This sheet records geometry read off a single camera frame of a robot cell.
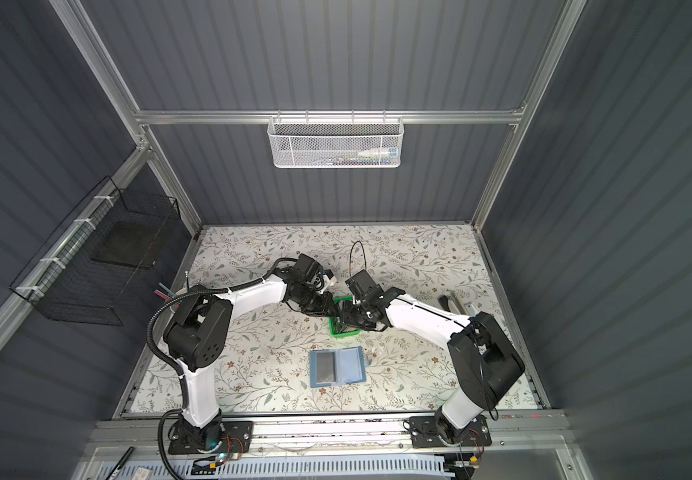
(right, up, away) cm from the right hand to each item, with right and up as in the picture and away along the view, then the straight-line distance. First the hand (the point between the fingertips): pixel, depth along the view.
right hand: (345, 321), depth 87 cm
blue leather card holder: (-3, -13, -3) cm, 13 cm away
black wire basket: (-62, +16, -15) cm, 66 cm away
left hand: (-2, +1, +5) cm, 5 cm away
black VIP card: (-6, -13, -2) cm, 14 cm away
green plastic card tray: (-3, -3, +4) cm, 6 cm away
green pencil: (-52, +10, -2) cm, 52 cm away
